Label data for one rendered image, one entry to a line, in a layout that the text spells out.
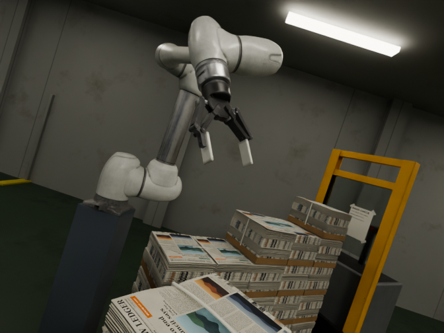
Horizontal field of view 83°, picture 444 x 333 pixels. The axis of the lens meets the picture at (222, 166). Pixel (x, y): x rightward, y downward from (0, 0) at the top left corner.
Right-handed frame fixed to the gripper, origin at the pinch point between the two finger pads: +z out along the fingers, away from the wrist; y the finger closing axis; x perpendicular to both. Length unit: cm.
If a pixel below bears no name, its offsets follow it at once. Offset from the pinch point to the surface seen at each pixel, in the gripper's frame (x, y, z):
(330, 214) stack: -45, -146, 17
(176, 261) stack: -77, -30, 26
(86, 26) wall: -314, -63, -346
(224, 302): -17.5, -5.9, 34.7
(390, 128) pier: -35, -409, -94
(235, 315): -13.2, -5.3, 37.4
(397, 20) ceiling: 31, -225, -142
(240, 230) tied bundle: -86, -90, 16
